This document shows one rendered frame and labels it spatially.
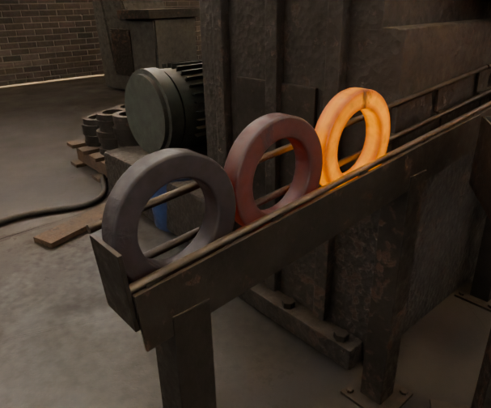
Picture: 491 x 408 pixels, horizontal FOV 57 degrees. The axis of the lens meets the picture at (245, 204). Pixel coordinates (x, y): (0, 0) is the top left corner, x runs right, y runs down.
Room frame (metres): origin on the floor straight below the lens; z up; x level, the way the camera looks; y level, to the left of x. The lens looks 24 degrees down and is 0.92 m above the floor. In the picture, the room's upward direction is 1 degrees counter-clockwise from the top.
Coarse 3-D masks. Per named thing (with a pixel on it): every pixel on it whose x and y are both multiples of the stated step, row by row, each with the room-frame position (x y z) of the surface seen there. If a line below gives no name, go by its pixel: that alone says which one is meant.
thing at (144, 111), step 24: (144, 72) 1.97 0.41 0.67; (168, 72) 1.99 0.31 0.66; (192, 72) 2.02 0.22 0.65; (144, 96) 1.94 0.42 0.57; (168, 96) 1.85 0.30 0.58; (192, 96) 1.93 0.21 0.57; (144, 120) 1.96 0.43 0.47; (168, 120) 1.84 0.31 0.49; (192, 120) 1.91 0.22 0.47; (144, 144) 1.98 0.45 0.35; (168, 144) 1.86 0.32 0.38; (192, 144) 2.00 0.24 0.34; (120, 168) 2.09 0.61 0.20; (192, 192) 1.65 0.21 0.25; (168, 216) 1.78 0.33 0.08; (192, 216) 1.64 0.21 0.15; (192, 240) 1.65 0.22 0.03
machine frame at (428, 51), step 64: (256, 0) 1.30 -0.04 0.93; (320, 0) 1.13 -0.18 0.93; (384, 0) 1.01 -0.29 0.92; (448, 0) 1.18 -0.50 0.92; (256, 64) 1.30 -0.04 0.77; (320, 64) 1.13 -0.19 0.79; (384, 64) 0.99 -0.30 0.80; (448, 64) 1.10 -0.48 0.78; (256, 192) 1.29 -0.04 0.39; (448, 192) 1.17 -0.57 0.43; (320, 256) 1.07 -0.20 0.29; (448, 256) 1.23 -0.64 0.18; (320, 320) 1.07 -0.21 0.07
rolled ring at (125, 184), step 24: (144, 168) 0.49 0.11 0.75; (168, 168) 0.50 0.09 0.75; (192, 168) 0.52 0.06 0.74; (216, 168) 0.55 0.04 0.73; (120, 192) 0.47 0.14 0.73; (144, 192) 0.48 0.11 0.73; (216, 192) 0.55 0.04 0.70; (120, 216) 0.46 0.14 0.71; (216, 216) 0.55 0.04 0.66; (120, 240) 0.46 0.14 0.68; (144, 264) 0.47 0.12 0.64
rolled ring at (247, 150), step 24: (264, 120) 0.62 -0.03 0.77; (288, 120) 0.63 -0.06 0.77; (240, 144) 0.60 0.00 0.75; (264, 144) 0.60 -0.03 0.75; (312, 144) 0.67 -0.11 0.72; (240, 168) 0.57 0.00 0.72; (312, 168) 0.67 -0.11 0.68; (240, 192) 0.57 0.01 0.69; (288, 192) 0.67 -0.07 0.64; (240, 216) 0.57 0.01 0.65
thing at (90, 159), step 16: (96, 112) 2.58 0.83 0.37; (112, 112) 2.63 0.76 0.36; (96, 128) 2.65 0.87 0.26; (112, 128) 2.48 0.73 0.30; (128, 128) 2.28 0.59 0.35; (80, 144) 2.74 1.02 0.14; (96, 144) 2.66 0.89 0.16; (112, 144) 2.47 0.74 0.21; (128, 144) 2.30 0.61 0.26; (80, 160) 2.78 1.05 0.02; (96, 160) 2.43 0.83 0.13; (96, 176) 2.47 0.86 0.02
